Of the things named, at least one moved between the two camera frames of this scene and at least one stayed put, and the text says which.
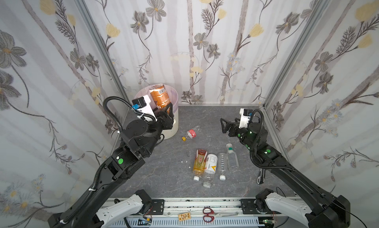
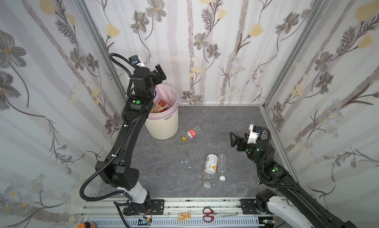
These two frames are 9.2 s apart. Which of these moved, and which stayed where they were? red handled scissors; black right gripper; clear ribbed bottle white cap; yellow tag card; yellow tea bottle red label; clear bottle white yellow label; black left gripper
Moved: black left gripper; yellow tea bottle red label; black right gripper
Stayed: clear ribbed bottle white cap; red handled scissors; clear bottle white yellow label; yellow tag card
